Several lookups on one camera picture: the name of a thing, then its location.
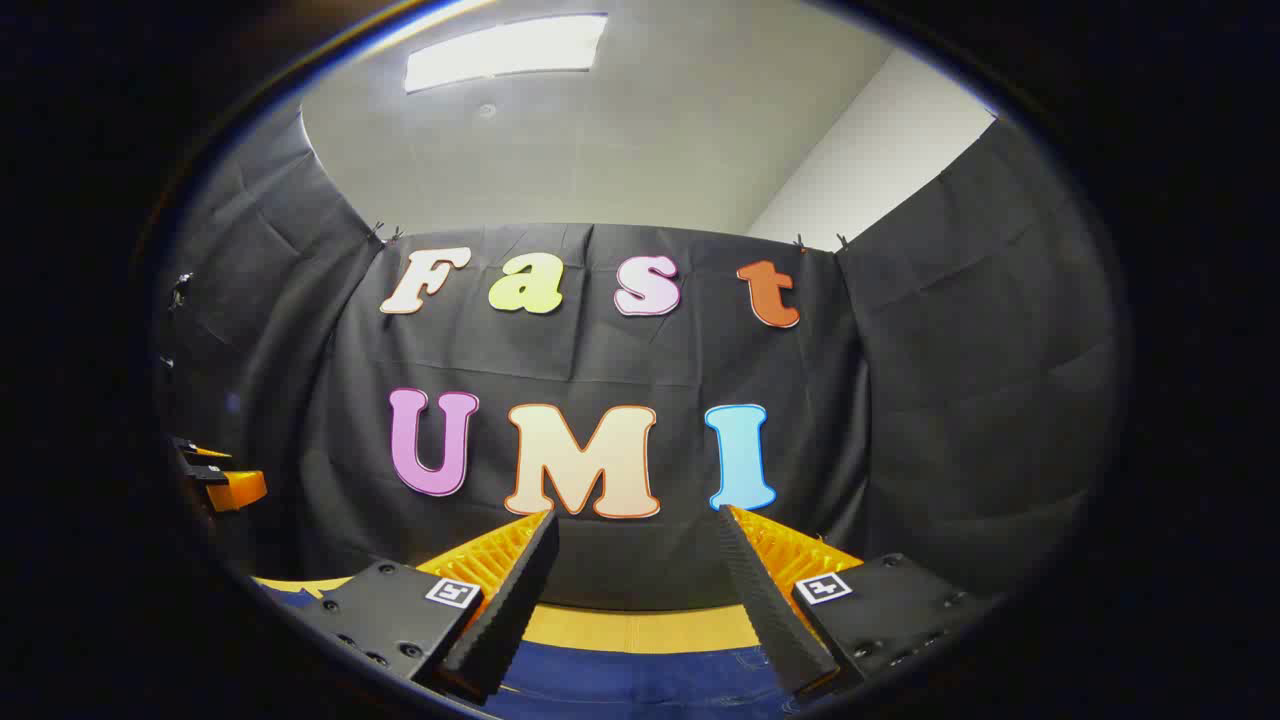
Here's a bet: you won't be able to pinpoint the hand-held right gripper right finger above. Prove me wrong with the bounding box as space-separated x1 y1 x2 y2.
715 503 1001 699

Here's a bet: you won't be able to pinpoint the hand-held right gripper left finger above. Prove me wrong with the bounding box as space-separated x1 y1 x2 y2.
300 508 561 703

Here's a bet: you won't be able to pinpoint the blue denim jeans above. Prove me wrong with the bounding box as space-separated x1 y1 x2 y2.
262 588 801 719

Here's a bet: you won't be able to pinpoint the black backdrop cloth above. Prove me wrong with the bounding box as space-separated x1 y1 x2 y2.
150 105 1131 613

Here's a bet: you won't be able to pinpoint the rectangular ceiling light panel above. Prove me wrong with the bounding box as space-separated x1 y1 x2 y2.
403 13 609 94

